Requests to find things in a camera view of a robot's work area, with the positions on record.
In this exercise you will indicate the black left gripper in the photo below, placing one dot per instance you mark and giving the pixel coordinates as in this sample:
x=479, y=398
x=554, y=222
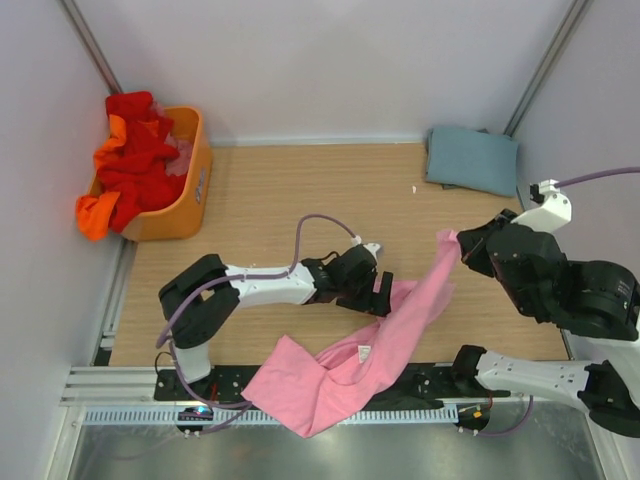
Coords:
x=378, y=304

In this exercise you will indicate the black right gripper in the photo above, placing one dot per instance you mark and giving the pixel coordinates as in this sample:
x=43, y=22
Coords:
x=470, y=242

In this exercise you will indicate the pink t shirt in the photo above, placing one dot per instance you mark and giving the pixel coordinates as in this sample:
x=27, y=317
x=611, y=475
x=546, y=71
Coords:
x=311, y=393

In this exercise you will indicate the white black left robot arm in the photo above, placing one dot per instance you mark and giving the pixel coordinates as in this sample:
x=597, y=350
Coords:
x=198, y=302

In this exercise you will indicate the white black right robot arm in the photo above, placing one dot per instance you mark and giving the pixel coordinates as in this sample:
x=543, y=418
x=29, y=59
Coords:
x=597, y=300

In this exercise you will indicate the folded teal t shirt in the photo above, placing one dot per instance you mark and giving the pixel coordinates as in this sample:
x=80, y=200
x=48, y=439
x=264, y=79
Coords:
x=472, y=159

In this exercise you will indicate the orange plastic laundry basket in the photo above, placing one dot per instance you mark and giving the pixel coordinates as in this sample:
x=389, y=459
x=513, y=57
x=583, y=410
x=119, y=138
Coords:
x=184, y=217

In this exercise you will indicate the light pink garment in basket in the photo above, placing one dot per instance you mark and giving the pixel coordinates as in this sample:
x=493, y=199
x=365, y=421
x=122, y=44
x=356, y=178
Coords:
x=181, y=157

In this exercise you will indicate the red t shirt pile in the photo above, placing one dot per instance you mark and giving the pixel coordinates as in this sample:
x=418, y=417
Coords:
x=132, y=163

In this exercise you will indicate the orange t shirt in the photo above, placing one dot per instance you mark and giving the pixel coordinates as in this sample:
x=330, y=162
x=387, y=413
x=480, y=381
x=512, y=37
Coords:
x=93, y=212

